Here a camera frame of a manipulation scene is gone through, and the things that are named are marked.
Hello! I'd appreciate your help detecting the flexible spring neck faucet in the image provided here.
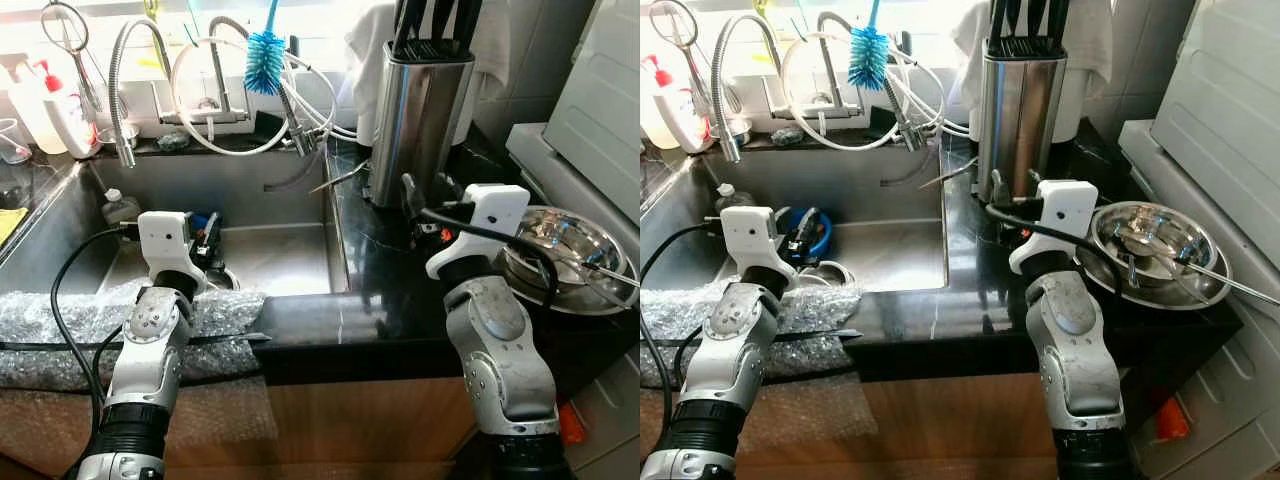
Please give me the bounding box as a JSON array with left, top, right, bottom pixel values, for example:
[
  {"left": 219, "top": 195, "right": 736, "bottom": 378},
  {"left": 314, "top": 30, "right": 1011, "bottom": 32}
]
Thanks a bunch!
[
  {"left": 712, "top": 12, "right": 787, "bottom": 163},
  {"left": 108, "top": 18, "right": 177, "bottom": 169}
]

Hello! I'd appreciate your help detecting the chrome arched faucet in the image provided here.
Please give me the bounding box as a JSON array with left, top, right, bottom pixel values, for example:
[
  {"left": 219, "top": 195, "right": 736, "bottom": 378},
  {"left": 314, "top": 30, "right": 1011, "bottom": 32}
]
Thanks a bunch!
[
  {"left": 765, "top": 10, "right": 863, "bottom": 126},
  {"left": 160, "top": 15, "right": 253, "bottom": 127}
]

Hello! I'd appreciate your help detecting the small orange object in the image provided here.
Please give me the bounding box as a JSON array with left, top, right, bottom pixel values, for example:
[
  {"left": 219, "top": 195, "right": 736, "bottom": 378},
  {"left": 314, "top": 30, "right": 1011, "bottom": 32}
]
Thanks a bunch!
[
  {"left": 558, "top": 400, "right": 587, "bottom": 447},
  {"left": 1155, "top": 395, "right": 1193, "bottom": 443}
]

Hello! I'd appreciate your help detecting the chrome spring sprayer hose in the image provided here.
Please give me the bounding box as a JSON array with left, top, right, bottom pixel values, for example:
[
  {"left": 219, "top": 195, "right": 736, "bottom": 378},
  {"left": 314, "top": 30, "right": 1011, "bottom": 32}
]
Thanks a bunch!
[
  {"left": 880, "top": 80, "right": 927, "bottom": 151},
  {"left": 276, "top": 85, "right": 323, "bottom": 157}
]

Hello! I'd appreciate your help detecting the stainless steel sink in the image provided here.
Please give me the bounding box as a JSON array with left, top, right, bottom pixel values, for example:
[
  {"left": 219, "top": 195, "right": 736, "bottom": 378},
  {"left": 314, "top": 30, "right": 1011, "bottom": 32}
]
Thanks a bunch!
[
  {"left": 0, "top": 150, "right": 351, "bottom": 296},
  {"left": 640, "top": 150, "right": 949, "bottom": 296}
]

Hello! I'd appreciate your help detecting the small clear capped bottle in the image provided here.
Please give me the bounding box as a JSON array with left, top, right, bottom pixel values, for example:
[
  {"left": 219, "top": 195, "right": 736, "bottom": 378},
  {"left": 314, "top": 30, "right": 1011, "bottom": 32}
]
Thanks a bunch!
[
  {"left": 713, "top": 183, "right": 756, "bottom": 217},
  {"left": 100, "top": 188, "right": 143, "bottom": 227}
]

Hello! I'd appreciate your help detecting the brown wooden cabinet front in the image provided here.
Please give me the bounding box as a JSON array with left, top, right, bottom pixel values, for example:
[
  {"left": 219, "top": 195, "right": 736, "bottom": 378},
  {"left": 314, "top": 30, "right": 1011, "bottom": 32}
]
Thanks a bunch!
[
  {"left": 640, "top": 375, "right": 1063, "bottom": 480},
  {"left": 0, "top": 375, "right": 483, "bottom": 480}
]

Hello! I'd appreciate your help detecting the stainless steel knife block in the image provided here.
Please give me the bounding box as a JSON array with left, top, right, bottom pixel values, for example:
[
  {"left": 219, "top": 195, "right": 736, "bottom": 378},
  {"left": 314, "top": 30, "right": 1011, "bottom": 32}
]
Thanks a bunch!
[
  {"left": 368, "top": 40, "right": 476, "bottom": 209},
  {"left": 978, "top": 38, "right": 1069, "bottom": 201}
]

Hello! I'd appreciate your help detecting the white ribbed appliance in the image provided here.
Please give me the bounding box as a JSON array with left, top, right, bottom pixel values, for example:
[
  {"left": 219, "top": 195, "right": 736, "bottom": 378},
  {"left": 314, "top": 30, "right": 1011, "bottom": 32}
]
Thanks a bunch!
[
  {"left": 1118, "top": 0, "right": 1280, "bottom": 480},
  {"left": 505, "top": 0, "right": 640, "bottom": 480}
]

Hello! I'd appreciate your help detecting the round metal mesh strainer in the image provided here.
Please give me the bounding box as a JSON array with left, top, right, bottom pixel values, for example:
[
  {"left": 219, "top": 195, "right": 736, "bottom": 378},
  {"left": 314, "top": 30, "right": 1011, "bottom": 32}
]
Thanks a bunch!
[
  {"left": 40, "top": 0, "right": 103, "bottom": 113},
  {"left": 648, "top": 0, "right": 721, "bottom": 111}
]

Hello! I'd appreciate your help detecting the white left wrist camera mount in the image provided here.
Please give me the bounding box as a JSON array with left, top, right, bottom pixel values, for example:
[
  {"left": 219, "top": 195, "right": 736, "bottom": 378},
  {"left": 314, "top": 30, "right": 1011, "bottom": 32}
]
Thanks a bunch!
[
  {"left": 720, "top": 207, "right": 798, "bottom": 291},
  {"left": 137, "top": 211, "right": 208, "bottom": 291}
]

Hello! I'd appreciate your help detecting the shallow stainless steel plate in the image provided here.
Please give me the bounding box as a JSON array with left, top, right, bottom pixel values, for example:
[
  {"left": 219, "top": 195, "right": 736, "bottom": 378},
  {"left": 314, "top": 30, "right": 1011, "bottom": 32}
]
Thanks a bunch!
[
  {"left": 1075, "top": 200, "right": 1233, "bottom": 311},
  {"left": 497, "top": 205, "right": 640, "bottom": 317}
]

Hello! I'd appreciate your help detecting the white looped hose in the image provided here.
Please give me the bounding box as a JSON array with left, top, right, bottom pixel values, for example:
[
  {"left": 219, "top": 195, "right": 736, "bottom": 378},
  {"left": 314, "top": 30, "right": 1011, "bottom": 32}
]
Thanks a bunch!
[
  {"left": 780, "top": 30, "right": 947, "bottom": 151},
  {"left": 170, "top": 38, "right": 339, "bottom": 157}
]

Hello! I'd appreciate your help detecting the long thin steel utensil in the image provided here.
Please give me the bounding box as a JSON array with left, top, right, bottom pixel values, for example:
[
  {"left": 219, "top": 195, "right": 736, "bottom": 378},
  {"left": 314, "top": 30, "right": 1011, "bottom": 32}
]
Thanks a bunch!
[
  {"left": 572, "top": 253, "right": 640, "bottom": 288},
  {"left": 1150, "top": 245, "right": 1280, "bottom": 307}
]

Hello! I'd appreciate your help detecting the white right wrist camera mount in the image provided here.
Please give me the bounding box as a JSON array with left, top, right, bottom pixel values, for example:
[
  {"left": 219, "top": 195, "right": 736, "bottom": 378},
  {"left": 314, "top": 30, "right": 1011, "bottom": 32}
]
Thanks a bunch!
[
  {"left": 1008, "top": 180, "right": 1099, "bottom": 276},
  {"left": 428, "top": 184, "right": 531, "bottom": 279}
]

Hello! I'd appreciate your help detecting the clear bubble wrap sheet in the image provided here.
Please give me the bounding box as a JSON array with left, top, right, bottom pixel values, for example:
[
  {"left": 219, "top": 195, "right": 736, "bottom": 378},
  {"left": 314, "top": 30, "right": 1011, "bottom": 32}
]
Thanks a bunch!
[
  {"left": 0, "top": 280, "right": 269, "bottom": 391},
  {"left": 640, "top": 278, "right": 867, "bottom": 387}
]

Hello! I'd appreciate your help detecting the clear plastic cup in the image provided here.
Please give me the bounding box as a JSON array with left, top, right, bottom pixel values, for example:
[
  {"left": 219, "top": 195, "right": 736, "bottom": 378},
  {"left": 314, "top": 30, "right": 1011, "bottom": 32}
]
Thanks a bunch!
[{"left": 0, "top": 118, "right": 31, "bottom": 164}]

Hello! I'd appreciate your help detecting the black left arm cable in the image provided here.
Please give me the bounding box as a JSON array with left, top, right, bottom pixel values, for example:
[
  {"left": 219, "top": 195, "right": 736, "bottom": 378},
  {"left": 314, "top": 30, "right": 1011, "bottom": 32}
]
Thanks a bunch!
[
  {"left": 640, "top": 224, "right": 725, "bottom": 446},
  {"left": 50, "top": 226, "right": 143, "bottom": 480}
]

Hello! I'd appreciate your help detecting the blue bottle brush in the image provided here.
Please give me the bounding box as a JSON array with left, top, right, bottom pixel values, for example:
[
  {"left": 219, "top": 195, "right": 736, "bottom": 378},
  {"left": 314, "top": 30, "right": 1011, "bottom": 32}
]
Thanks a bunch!
[
  {"left": 245, "top": 0, "right": 289, "bottom": 97},
  {"left": 848, "top": 0, "right": 891, "bottom": 91}
]

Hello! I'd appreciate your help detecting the stainless steel bowl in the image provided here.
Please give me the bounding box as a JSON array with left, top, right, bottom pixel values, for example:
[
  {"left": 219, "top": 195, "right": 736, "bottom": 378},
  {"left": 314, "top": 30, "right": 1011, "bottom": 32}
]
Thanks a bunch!
[
  {"left": 515, "top": 207, "right": 626, "bottom": 291},
  {"left": 1090, "top": 202, "right": 1217, "bottom": 286}
]

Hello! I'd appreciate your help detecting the white bottle red pump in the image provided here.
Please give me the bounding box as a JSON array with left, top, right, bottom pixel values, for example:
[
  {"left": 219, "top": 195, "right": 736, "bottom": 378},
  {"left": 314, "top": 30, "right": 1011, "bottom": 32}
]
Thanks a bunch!
[
  {"left": 643, "top": 55, "right": 713, "bottom": 153},
  {"left": 30, "top": 60, "right": 101, "bottom": 156}
]

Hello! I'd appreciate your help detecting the white draped cloth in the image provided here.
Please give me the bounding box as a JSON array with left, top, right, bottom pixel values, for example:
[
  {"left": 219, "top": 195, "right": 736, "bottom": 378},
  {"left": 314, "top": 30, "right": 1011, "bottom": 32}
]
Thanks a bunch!
[
  {"left": 345, "top": 0, "right": 513, "bottom": 101},
  {"left": 950, "top": 0, "right": 1116, "bottom": 101}
]

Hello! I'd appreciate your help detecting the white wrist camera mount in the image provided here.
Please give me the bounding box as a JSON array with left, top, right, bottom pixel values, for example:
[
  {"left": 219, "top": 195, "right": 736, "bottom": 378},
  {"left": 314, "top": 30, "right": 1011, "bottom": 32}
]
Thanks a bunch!
[
  {"left": 428, "top": 184, "right": 531, "bottom": 279},
  {"left": 720, "top": 207, "right": 798, "bottom": 291},
  {"left": 1008, "top": 180, "right": 1099, "bottom": 276},
  {"left": 137, "top": 211, "right": 208, "bottom": 291}
]

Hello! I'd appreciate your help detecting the thin brown stick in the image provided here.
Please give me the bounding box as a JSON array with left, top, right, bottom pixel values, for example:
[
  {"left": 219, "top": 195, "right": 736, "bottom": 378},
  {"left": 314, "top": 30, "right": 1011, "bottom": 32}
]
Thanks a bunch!
[
  {"left": 918, "top": 157, "right": 981, "bottom": 188},
  {"left": 310, "top": 163, "right": 373, "bottom": 193}
]

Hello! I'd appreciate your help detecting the translucent plastic bottle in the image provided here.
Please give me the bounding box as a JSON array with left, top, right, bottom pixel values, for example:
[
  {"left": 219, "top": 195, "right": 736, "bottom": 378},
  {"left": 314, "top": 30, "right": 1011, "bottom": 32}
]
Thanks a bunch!
[
  {"left": 640, "top": 85, "right": 686, "bottom": 151},
  {"left": 5, "top": 65, "right": 67, "bottom": 156}
]

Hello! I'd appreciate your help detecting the white cylindrical container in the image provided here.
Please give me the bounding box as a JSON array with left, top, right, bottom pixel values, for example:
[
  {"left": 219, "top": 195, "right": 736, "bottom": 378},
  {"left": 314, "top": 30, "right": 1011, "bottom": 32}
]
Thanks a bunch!
[
  {"left": 452, "top": 60, "right": 483, "bottom": 147},
  {"left": 1050, "top": 60, "right": 1093, "bottom": 146}
]

